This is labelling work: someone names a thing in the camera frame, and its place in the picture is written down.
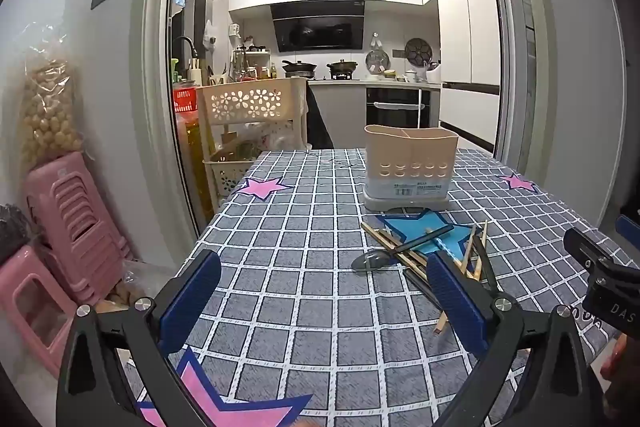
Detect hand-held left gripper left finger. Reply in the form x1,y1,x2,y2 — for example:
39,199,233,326
56,249,223,427

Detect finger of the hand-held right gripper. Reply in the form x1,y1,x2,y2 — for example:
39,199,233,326
563,227,614,272
616,214,640,252

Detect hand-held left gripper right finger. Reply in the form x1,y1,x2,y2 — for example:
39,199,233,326
426,252,606,427

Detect wooden chopstick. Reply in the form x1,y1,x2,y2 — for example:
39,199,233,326
472,221,489,282
434,224,478,337
375,227,432,269
361,221,431,280

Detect black spoon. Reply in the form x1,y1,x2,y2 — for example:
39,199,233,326
351,225,455,274

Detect beige plastic utensil holder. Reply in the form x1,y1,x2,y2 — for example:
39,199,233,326
362,124,460,212

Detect person's right hand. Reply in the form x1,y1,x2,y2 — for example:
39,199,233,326
599,334,630,389

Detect clear plastic floor bag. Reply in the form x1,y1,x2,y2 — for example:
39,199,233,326
92,259,176,315

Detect checkered star tablecloth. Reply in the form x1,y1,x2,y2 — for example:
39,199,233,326
122,148,640,427

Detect yellow oil bottle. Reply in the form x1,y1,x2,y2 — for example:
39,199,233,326
181,112,217,212

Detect stacked pink plastic stools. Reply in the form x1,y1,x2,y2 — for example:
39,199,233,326
25,151,133,305

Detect pink plastic stool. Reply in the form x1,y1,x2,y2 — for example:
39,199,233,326
0,246,78,378

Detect black built-in oven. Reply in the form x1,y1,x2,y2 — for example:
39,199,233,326
366,87,418,130

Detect red plastic basket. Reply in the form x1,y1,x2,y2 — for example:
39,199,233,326
172,88,199,114

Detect dark grey bag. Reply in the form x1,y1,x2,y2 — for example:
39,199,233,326
0,203,38,258

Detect beige flower-cutout storage rack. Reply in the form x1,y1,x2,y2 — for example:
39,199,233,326
196,78,312,212

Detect dark hanging cloth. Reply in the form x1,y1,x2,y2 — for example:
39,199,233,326
305,84,335,150

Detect grey kitchen base cabinet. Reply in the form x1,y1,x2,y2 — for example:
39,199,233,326
307,77,443,148

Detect clear bag of soybeans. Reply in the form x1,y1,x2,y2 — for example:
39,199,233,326
17,22,86,172

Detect white refrigerator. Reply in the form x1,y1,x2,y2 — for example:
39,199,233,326
430,0,502,155

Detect white spice rack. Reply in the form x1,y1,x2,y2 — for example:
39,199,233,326
231,47,273,82

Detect black kitchen faucet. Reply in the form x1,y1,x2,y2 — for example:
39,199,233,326
176,36,201,60

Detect black wok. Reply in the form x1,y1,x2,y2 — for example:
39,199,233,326
281,59,318,78

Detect dark round steamer rack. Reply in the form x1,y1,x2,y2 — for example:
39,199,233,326
404,38,431,64

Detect silver round steamer rack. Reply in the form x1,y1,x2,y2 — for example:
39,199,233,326
365,49,387,74

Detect dark lidded pot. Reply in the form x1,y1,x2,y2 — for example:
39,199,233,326
326,59,359,78

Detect black range hood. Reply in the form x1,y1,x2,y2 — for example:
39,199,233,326
270,0,366,54

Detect grey sliding door frame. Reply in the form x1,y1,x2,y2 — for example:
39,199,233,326
131,0,556,248

